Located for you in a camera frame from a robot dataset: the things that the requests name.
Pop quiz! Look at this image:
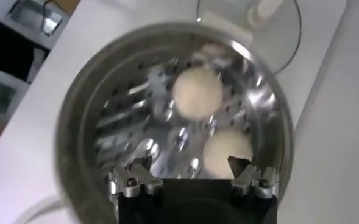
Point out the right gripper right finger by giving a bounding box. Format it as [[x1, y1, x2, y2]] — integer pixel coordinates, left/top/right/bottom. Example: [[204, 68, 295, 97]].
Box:
[[227, 155, 280, 200]]

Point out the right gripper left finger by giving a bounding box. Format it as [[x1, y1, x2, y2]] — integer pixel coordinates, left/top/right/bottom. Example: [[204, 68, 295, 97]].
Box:
[[107, 155, 165, 214]]

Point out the white steamed baozi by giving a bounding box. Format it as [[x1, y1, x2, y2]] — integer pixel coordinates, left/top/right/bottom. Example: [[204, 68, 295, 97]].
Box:
[[202, 129, 255, 180], [172, 66, 224, 120]]

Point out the dark robot base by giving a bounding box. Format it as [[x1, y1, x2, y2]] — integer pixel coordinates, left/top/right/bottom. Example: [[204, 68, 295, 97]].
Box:
[[0, 0, 73, 125]]

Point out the stainless steel steamer basket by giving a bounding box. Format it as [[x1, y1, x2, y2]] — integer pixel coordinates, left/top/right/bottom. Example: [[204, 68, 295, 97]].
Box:
[[54, 10, 295, 224]]

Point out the white round plate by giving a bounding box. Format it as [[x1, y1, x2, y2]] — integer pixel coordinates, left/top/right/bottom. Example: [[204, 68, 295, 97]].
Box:
[[12, 194, 76, 224]]

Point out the glass lid with white handle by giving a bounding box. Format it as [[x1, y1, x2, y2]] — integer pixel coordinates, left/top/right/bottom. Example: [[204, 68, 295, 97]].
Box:
[[196, 0, 302, 75]]

